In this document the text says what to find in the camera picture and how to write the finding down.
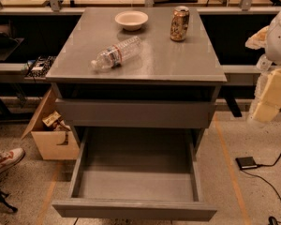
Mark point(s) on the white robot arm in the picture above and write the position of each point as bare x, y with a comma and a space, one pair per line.
268, 38

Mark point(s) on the black tripod leg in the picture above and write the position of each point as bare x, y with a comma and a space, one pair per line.
3, 197

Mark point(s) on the black foot pedal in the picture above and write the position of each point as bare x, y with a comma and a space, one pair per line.
246, 163

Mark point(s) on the grey drawer cabinet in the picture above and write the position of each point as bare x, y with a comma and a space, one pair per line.
106, 76

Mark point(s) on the snack packet in box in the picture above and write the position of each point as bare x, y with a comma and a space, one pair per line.
55, 122

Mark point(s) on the black patterned notebook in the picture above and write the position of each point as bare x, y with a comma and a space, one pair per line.
39, 68

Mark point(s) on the gold patterned drink can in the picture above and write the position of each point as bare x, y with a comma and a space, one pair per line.
179, 23

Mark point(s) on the open cardboard box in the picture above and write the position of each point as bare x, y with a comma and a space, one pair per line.
52, 143

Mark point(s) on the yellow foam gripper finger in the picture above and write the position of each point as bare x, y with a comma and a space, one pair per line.
267, 102

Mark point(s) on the white paper bowl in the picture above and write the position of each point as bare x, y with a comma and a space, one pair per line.
131, 20

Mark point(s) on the clear plastic water bottle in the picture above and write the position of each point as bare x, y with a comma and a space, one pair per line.
117, 54

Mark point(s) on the closed grey top drawer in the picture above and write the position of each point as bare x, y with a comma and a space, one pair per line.
135, 113

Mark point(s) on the white and orange sneaker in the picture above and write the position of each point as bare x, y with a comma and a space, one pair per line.
10, 158

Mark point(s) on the open grey middle drawer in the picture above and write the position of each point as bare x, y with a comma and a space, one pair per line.
136, 173

